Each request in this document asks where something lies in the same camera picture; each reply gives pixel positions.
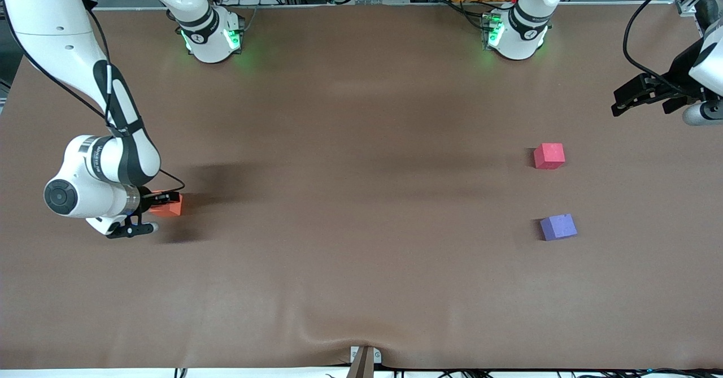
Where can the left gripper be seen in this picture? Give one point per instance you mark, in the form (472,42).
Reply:
(675,77)

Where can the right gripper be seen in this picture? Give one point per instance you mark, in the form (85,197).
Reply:
(145,199)

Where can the orange foam block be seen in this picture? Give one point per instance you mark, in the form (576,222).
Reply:
(169,210)

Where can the dark grey round object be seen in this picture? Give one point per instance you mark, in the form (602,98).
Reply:
(710,12)

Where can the red foam block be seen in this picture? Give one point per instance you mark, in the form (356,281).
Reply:
(549,155)

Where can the purple-blue foam block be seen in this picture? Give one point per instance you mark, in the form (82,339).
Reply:
(558,228)

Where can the brown table mat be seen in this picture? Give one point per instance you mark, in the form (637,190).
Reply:
(361,253)

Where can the brown wooden bar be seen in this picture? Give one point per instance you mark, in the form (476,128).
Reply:
(362,366)

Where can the silver table clamp bracket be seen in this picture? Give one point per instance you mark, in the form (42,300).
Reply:
(355,355)

